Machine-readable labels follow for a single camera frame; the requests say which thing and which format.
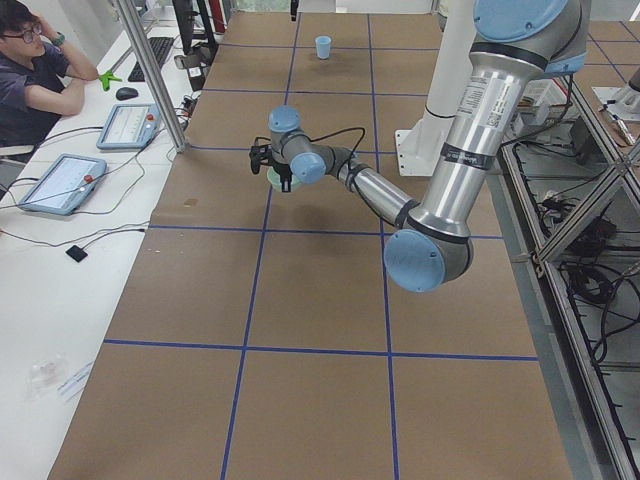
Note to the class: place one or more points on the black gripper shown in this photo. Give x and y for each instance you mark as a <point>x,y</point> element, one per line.
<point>282,171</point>

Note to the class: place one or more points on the light blue paper cup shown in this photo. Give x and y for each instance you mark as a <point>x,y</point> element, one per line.
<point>323,45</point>

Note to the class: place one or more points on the mint green ceramic bowl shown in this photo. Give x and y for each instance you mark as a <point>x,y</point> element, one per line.
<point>280,184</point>

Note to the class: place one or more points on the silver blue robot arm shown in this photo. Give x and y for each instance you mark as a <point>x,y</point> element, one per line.
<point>514,43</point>

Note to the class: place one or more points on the black monitor stand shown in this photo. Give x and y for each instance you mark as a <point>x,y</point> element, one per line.
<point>194,54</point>

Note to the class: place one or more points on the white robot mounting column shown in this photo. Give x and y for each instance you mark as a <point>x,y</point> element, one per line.
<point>418,149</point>

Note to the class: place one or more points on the far blue teach pendant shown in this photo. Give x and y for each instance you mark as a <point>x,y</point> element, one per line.
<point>129,127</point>

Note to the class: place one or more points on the blue teach pendant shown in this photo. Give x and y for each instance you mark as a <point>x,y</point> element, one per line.
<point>64,186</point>
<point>129,127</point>

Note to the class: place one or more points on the black computer mouse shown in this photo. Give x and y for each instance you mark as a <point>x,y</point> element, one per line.
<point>126,93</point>

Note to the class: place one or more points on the green plastic tool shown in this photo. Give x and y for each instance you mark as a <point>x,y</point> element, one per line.
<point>107,78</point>

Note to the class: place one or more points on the near blue teach pendant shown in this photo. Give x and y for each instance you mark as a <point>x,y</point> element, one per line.
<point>64,186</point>

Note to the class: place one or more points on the seated person dark shirt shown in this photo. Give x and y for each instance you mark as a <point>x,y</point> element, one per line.
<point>43,76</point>

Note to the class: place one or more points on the small black square pad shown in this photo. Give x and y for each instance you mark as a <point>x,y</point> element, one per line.
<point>76,253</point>

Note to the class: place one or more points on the white power strip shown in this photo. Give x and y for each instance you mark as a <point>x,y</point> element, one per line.
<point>551,196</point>

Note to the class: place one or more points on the clear plastic bag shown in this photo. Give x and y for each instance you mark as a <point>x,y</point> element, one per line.
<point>46,375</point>

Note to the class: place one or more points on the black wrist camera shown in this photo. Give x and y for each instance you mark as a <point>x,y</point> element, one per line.
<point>260,154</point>

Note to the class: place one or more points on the aluminium frame post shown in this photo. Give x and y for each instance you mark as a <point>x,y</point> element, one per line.
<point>142,49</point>

